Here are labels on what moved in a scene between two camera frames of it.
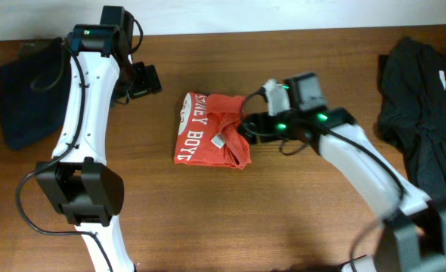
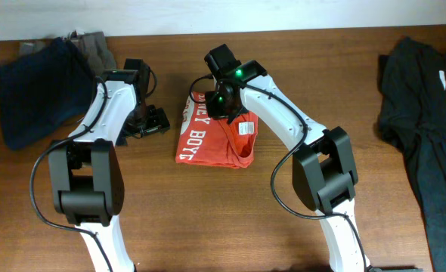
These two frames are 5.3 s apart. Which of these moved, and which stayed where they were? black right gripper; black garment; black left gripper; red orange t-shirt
Moved: black left gripper; black right gripper
Stayed: red orange t-shirt; black garment
